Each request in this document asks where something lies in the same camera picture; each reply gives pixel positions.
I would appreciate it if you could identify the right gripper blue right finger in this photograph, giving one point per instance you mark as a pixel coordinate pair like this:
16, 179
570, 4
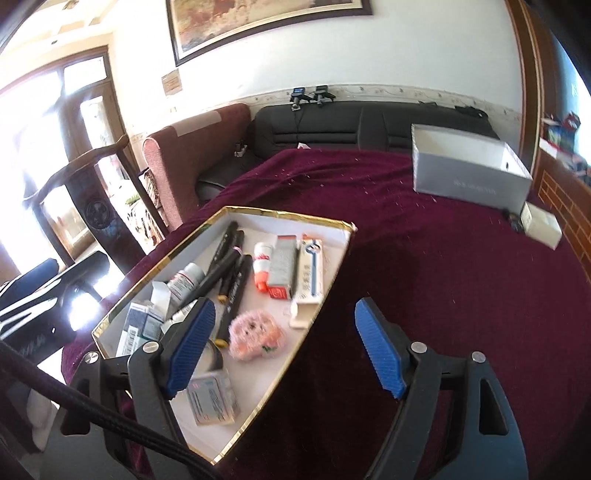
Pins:
386, 344

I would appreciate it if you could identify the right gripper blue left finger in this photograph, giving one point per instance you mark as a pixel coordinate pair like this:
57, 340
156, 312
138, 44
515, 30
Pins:
183, 345

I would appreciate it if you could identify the small white grey box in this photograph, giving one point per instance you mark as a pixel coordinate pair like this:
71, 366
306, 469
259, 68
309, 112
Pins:
212, 399

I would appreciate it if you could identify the blue white medicine box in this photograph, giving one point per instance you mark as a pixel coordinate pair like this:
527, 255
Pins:
142, 324

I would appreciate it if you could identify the pink plush flower toy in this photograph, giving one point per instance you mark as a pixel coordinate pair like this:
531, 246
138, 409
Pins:
255, 334

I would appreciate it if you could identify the black marker yellow cap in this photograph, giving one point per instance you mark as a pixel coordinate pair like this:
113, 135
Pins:
210, 279

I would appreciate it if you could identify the white red-label pill bottle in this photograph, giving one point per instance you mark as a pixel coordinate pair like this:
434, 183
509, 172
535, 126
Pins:
183, 282

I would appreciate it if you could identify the black marker orange cap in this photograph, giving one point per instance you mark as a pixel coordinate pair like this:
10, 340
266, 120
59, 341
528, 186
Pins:
232, 304

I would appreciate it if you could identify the white blue ointment box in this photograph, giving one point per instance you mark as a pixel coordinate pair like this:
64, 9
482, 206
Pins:
309, 284

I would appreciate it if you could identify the dark red velvet bedspread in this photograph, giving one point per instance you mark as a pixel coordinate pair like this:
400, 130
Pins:
453, 275

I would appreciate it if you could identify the black marker purple cap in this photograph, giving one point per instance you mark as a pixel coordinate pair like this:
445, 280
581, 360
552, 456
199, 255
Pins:
224, 245

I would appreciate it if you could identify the white orange tube bottle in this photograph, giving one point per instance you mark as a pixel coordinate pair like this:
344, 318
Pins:
262, 253

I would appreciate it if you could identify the grey red medicine box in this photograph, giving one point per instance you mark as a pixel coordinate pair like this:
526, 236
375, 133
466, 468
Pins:
283, 267

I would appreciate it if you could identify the dark wooden chair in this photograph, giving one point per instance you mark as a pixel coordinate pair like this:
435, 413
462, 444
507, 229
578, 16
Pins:
80, 179

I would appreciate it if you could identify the black brown marker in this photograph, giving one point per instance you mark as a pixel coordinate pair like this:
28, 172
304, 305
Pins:
514, 220

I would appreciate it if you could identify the maroon armchair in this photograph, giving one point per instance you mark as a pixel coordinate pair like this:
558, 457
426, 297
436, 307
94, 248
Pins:
179, 153

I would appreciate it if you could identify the flat white box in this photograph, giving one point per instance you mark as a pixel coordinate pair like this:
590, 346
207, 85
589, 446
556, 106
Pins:
541, 225

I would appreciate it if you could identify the wooden door with glass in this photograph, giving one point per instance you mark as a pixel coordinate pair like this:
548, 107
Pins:
49, 117

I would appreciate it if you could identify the grey shoe box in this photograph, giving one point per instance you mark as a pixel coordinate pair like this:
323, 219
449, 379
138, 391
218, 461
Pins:
469, 167

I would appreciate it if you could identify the black leather sofa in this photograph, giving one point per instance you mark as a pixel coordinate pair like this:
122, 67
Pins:
353, 125

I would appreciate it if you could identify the wooden bed footboard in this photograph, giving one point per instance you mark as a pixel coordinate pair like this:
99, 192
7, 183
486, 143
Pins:
568, 198

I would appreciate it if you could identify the black clamp device right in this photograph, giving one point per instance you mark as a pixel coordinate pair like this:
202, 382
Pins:
322, 96

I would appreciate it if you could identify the black clamp device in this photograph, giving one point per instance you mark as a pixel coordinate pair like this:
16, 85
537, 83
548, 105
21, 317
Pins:
322, 96
297, 97

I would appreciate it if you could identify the black clamp device left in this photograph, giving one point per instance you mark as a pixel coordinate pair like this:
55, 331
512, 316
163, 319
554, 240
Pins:
297, 97

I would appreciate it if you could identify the framed horse painting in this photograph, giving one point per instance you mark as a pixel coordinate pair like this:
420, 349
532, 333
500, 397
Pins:
199, 26

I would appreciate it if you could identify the small wall plaque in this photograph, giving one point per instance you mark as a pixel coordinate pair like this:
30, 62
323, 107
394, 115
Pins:
171, 83

